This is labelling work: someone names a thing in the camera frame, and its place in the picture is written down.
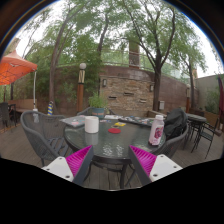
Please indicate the white cup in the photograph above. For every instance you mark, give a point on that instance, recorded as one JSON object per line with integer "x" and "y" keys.
{"x": 91, "y": 125}

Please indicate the globe-topped lamp post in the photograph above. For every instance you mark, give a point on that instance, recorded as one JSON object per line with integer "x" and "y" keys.
{"x": 188, "y": 98}
{"x": 81, "y": 90}

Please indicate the wall lantern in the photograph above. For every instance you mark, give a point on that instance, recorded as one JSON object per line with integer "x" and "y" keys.
{"x": 104, "y": 82}
{"x": 151, "y": 88}

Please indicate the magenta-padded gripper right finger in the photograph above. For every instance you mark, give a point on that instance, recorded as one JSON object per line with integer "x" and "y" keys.
{"x": 163, "y": 166}

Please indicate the silver laptop with stickers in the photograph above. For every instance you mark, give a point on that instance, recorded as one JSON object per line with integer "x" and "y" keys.
{"x": 74, "y": 121}

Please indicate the grey wall utility box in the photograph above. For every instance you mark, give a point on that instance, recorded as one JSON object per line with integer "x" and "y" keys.
{"x": 161, "y": 105}

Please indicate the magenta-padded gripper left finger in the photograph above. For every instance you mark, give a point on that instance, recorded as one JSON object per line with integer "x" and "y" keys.
{"x": 60, "y": 168}

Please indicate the yellow card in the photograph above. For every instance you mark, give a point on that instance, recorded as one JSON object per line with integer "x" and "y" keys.
{"x": 119, "y": 124}

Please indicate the dark round patio table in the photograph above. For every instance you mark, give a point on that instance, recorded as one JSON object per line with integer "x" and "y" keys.
{"x": 196, "y": 118}

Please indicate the black metal patio chair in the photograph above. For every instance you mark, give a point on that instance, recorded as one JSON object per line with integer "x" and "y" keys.
{"x": 206, "y": 135}

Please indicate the pink juice bottle white cap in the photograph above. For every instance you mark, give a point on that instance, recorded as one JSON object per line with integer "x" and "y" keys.
{"x": 156, "y": 131}

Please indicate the green plant in blue pot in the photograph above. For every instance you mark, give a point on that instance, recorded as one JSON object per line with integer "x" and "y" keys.
{"x": 97, "y": 104}

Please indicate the flat round red coaster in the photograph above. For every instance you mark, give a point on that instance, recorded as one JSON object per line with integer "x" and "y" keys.
{"x": 114, "y": 131}

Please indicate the black backpack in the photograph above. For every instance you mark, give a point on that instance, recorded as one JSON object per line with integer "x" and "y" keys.
{"x": 175, "y": 123}

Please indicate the blue yellow striped cone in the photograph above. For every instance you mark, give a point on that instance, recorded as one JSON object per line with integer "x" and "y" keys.
{"x": 50, "y": 109}

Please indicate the orange canopy tent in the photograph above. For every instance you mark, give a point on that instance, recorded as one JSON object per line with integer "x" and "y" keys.
{"x": 15, "y": 68}

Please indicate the closed maroon patio umbrella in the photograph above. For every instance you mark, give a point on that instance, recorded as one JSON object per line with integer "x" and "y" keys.
{"x": 221, "y": 96}

